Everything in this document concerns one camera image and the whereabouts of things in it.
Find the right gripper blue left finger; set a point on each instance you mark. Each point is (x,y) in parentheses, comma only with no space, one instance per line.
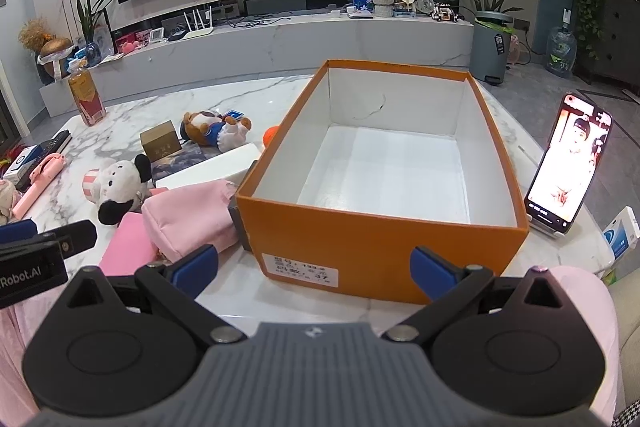
(171,291)

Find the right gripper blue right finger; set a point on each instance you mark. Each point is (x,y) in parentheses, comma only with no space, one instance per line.
(452,291)

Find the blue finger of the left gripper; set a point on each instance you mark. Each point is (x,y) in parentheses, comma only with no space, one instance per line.
(73,239)
(18,231)

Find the pink wallet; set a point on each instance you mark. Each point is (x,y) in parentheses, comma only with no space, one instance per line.
(129,248)

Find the pink fabric pouch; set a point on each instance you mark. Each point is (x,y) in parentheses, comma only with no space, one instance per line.
(183,219)

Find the white black plush toy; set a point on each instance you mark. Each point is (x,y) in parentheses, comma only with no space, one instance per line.
(118,188)

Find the grey small box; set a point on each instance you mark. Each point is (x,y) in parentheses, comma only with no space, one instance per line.
(237,221)

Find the white long box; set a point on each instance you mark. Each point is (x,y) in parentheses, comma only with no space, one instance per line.
(232,166)

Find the gold small box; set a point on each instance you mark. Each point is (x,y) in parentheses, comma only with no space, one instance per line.
(160,141)

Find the brown sailor plush keychain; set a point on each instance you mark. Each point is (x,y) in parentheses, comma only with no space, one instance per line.
(209,128)

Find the orange crochet fruit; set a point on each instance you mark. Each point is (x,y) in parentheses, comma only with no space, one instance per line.
(268,135)

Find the dark photo card box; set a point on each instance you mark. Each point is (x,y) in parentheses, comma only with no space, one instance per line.
(189,155)

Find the black remote control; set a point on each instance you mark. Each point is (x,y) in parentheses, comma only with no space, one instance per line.
(30,157)

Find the red gold carton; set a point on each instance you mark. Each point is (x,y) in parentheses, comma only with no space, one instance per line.
(86,97)

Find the smartphone on stand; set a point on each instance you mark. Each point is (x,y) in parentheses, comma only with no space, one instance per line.
(567,168)

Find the orange cardboard shoe box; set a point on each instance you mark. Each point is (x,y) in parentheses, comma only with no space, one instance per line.
(371,161)

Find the blue white small box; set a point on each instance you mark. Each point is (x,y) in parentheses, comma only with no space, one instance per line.
(622,236)

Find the white tv console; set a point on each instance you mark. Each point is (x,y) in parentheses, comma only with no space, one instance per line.
(291,44)

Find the white wifi router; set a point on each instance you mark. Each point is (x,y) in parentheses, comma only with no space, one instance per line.
(196,26)

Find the grey trash bin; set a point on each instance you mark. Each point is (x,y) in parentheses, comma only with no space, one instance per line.
(490,46)

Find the water bottle jug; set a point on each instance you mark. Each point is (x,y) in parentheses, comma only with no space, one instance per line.
(561,48)

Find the dark grey cabinet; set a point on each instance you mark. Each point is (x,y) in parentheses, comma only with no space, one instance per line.
(618,47)

